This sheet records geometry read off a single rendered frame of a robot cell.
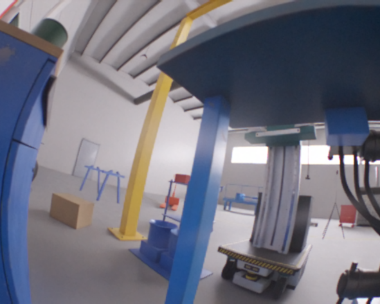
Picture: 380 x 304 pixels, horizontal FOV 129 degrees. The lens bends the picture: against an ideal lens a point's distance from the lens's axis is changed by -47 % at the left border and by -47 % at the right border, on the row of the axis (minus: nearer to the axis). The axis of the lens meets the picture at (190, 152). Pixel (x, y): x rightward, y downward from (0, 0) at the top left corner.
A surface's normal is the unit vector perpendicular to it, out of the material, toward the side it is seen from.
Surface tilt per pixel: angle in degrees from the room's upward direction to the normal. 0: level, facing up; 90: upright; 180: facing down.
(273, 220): 90
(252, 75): 180
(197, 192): 90
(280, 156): 90
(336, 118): 90
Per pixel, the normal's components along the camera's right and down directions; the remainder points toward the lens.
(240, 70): -0.19, 0.96
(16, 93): 0.75, -0.01
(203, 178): -0.64, -0.29
